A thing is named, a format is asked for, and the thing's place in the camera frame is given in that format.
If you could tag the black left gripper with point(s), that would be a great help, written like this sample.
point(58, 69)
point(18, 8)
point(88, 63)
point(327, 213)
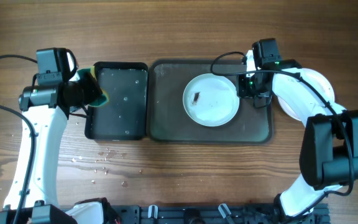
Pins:
point(94, 91)

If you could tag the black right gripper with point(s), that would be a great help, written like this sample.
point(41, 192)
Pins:
point(242, 91)

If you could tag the green yellow sponge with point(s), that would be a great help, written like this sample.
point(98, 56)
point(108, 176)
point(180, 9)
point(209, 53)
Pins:
point(94, 95)

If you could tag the pale blue plate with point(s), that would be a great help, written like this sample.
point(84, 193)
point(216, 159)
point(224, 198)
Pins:
point(210, 100)

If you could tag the white plate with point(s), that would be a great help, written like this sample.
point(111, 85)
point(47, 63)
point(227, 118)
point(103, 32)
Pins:
point(320, 82)

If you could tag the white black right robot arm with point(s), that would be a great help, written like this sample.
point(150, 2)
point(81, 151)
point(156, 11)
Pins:
point(329, 151)

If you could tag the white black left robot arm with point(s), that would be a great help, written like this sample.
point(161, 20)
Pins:
point(45, 110)

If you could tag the black water tray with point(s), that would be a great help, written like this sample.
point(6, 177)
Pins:
point(123, 117)

